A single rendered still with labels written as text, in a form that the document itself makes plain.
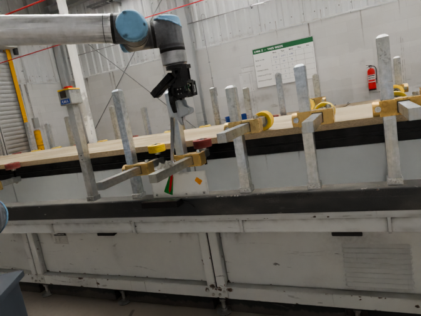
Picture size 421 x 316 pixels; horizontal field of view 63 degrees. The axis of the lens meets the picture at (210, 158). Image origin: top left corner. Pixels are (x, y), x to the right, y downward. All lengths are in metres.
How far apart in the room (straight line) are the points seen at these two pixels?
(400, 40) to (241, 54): 3.41
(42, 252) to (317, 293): 1.69
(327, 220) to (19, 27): 1.16
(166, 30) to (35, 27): 0.40
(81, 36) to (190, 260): 1.20
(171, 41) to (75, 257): 1.53
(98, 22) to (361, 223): 1.06
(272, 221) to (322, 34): 7.33
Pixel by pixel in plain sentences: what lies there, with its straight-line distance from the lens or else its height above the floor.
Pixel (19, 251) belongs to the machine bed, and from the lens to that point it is 2.70.
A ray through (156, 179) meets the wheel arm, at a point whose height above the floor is 0.84.
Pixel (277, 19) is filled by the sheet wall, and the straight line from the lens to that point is 8.69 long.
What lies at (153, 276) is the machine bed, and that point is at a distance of 2.03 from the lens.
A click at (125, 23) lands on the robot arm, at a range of 1.12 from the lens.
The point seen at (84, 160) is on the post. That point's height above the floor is 0.89.
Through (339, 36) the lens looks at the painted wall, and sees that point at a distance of 8.44.
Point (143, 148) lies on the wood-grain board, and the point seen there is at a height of 0.89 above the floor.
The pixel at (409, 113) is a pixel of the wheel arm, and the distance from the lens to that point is 0.96.
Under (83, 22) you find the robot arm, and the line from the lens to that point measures 1.15.
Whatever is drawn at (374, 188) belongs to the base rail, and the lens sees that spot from 1.23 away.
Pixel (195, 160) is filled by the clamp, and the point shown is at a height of 0.84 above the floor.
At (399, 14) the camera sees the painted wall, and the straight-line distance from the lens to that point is 8.49.
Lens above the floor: 1.06
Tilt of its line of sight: 9 degrees down
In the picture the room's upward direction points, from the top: 10 degrees counter-clockwise
